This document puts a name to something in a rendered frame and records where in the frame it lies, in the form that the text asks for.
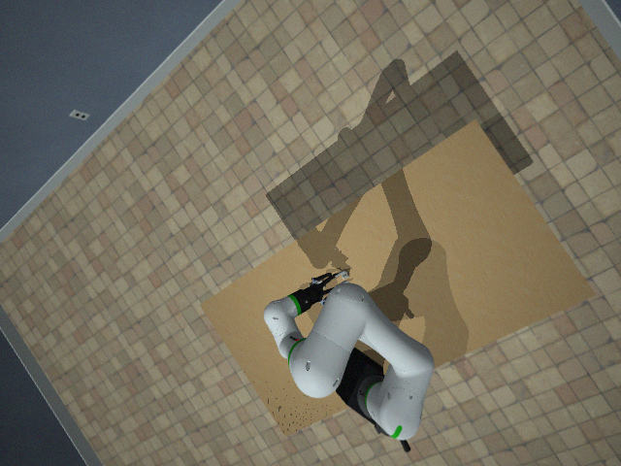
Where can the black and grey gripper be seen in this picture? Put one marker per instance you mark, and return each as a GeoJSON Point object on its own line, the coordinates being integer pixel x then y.
{"type": "Point", "coordinates": [318, 288]}

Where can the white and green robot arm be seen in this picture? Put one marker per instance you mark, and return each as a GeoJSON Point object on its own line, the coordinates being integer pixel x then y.
{"type": "Point", "coordinates": [317, 363]}

